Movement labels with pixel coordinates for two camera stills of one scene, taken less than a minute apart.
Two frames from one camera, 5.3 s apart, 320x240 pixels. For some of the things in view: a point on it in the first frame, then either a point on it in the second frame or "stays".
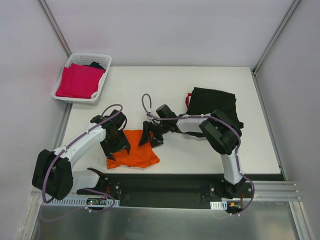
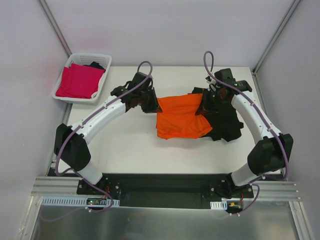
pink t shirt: (79, 81) stays
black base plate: (169, 190) stays
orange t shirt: (140, 156) → (178, 119)
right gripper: (154, 135) → (206, 103)
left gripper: (116, 146) → (151, 101)
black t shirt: (206, 101) stays
